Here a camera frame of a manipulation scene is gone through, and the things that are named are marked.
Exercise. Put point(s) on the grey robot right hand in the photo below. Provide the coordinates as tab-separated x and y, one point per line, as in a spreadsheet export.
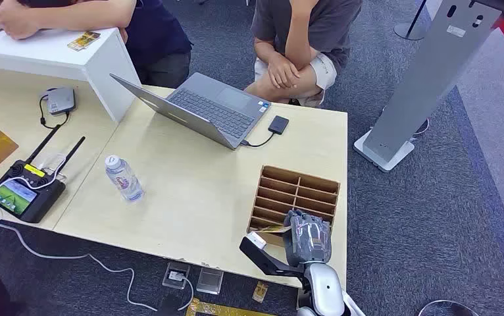
307	237

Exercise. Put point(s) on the yellow printed card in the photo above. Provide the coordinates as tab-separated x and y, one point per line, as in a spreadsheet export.
276	229

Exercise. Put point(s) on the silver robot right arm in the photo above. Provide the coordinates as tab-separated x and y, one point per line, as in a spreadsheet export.
327	290

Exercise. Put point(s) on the wooden card holder with slots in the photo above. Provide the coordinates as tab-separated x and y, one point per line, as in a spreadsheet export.
295	192

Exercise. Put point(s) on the small yellow card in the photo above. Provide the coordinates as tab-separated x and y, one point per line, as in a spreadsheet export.
260	292

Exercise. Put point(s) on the person's hand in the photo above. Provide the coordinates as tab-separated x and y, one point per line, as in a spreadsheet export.
282	72
14	22

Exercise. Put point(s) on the person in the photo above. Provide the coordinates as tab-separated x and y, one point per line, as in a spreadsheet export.
156	39
317	30

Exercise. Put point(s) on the patterned card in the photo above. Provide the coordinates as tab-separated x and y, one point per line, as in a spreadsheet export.
83	41

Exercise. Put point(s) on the metal floor plate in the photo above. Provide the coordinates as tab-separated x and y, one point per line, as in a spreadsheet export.
209	280

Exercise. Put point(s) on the yellow floor tape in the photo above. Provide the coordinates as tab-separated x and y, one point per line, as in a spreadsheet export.
221	310

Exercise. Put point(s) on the black external drive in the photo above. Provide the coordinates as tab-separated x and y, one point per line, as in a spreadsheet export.
278	124

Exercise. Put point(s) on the floor socket with plug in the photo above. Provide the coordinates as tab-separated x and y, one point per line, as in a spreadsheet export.
176	275

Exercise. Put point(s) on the round metal stool rim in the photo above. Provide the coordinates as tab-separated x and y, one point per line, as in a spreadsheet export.
446	307

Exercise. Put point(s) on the grey open laptop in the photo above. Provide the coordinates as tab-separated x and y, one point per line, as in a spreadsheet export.
210	109

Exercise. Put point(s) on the clear plastic water bottle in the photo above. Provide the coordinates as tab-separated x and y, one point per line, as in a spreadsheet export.
123	179

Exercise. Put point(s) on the grey kiosk stand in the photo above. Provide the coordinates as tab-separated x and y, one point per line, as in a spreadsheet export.
430	74

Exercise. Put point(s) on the round stand base with pole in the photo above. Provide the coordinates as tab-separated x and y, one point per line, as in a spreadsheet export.
411	30

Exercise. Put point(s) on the small grey box device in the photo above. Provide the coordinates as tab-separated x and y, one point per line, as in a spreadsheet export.
60	100

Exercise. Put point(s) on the black remote controller with antennas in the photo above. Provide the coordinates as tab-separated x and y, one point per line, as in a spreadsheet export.
27	192

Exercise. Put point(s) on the white box shelf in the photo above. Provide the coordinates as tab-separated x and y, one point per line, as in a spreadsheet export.
51	56

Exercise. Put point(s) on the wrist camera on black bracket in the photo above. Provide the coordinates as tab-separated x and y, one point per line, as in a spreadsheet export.
264	257

